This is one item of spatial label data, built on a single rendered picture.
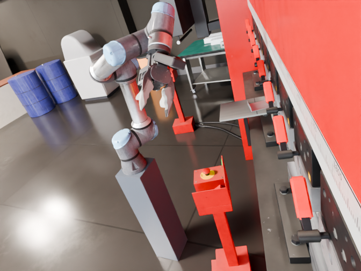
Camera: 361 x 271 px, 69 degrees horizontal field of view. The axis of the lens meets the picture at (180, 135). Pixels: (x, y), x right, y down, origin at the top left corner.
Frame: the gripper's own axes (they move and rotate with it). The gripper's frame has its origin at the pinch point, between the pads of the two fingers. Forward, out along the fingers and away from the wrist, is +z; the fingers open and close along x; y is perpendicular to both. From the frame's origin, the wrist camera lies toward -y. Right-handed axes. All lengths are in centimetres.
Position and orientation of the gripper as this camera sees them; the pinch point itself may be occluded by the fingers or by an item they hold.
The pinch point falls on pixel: (156, 109)
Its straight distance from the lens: 78.5
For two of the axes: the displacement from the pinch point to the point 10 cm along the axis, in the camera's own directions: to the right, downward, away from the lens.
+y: -5.9, 1.0, 8.0
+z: -0.9, 9.8, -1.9
